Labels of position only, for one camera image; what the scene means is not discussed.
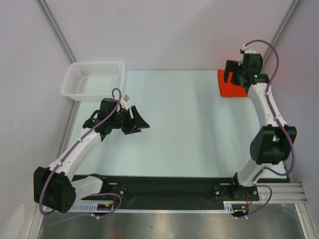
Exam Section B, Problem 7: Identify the white plastic mesh basket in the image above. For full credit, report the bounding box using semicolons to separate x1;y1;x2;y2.
61;61;126;101

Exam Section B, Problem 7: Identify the aluminium corner post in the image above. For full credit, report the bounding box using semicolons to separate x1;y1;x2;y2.
36;0;76;64
250;0;302;76

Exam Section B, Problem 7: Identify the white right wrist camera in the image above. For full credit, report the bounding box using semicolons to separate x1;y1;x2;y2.
240;47;257;55

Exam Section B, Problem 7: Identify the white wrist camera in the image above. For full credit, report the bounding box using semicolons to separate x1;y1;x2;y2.
120;95;130;110
240;47;257;55

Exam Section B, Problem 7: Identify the aluminium extrusion rail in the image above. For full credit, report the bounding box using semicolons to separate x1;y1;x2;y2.
72;182;309;204

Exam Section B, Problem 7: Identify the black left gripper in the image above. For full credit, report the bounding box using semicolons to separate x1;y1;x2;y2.
110;106;149;135

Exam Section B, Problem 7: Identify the orange t shirt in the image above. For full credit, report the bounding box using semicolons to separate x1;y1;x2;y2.
217;69;248;98

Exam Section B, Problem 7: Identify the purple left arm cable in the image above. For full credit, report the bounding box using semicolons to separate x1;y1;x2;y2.
39;88;123;226

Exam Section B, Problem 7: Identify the left aluminium corner post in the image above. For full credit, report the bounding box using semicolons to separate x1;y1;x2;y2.
36;0;76;64

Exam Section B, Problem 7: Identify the right aluminium corner post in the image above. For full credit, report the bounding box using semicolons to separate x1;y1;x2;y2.
250;0;302;76

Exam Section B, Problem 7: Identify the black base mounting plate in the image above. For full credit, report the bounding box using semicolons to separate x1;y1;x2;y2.
72;174;291;210

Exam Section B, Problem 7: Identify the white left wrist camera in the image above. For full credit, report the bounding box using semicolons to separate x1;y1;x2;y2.
120;95;130;110

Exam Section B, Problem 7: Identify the slotted grey cable duct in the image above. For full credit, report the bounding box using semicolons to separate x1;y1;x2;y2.
69;202;240;214

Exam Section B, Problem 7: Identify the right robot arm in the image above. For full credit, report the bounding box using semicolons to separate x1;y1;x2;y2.
218;49;297;200

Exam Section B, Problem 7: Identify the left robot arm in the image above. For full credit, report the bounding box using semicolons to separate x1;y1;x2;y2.
33;98;150;215

